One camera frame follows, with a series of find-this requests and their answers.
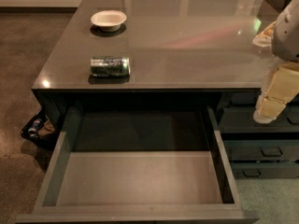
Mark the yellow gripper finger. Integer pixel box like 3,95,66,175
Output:
252,21,276,48
255,62,299,119

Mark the grey top drawer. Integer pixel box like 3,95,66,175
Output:
15,107,259,224

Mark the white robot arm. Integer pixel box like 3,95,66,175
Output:
252,0,299,124

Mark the right upper drawer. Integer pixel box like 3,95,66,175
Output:
219,106,299,133

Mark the right middle drawer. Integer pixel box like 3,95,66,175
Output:
224,140,299,162

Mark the right bottom drawer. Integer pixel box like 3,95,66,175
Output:
231,162,299,179

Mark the dark grey drawer cabinet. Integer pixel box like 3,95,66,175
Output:
31,0,299,180

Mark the white bowl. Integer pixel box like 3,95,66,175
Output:
91,10,127,32

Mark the green soda can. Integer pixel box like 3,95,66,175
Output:
90,56,130,77

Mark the black floor bin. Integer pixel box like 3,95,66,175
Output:
21,108,58,149

